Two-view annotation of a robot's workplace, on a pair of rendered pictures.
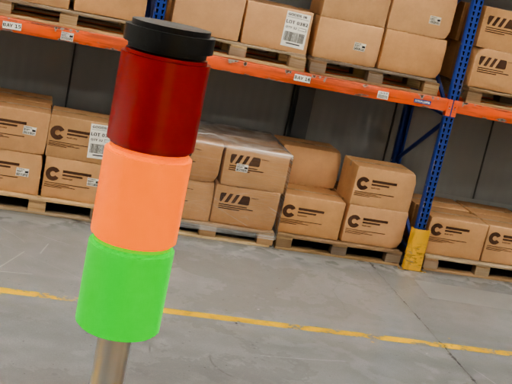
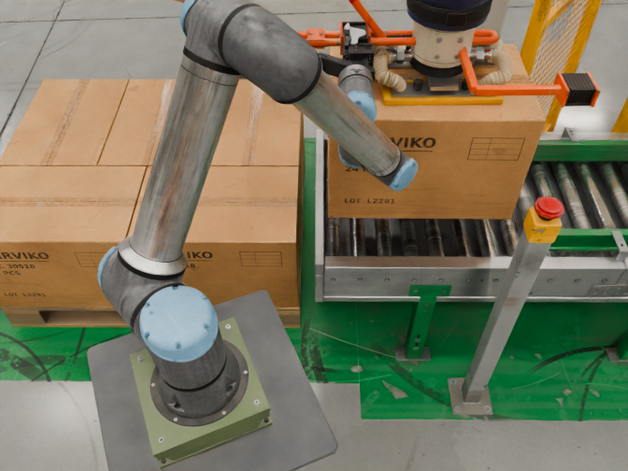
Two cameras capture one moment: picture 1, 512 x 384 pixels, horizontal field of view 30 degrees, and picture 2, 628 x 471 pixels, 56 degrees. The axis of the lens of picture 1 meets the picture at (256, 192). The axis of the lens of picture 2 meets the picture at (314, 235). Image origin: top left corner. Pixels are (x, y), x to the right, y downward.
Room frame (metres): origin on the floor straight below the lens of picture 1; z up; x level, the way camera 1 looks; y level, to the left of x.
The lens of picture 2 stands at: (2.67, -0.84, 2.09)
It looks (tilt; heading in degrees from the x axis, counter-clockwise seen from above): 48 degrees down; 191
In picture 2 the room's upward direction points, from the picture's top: straight up
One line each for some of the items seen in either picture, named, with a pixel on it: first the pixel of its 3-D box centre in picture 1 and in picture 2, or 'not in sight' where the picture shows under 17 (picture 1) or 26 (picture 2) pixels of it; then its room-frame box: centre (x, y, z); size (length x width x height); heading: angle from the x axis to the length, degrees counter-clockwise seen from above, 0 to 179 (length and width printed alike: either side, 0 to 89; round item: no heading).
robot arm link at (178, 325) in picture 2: not in sight; (181, 334); (2.06, -1.24, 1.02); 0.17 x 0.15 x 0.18; 51
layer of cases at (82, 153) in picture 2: not in sight; (162, 184); (0.98, -1.82, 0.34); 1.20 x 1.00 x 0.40; 100
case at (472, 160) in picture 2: not in sight; (421, 132); (1.11, -0.77, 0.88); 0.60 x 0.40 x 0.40; 99
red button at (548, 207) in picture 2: not in sight; (548, 209); (1.55, -0.45, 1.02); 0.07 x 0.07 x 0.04
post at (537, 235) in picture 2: not in sight; (500, 323); (1.55, -0.45, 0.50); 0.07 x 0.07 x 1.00; 10
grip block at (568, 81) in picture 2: not in sight; (575, 89); (1.30, -0.41, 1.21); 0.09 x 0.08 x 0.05; 11
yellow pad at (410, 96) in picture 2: not in sight; (441, 88); (1.19, -0.74, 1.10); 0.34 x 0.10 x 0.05; 101
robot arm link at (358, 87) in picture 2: not in sight; (356, 104); (1.45, -0.96, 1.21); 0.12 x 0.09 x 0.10; 10
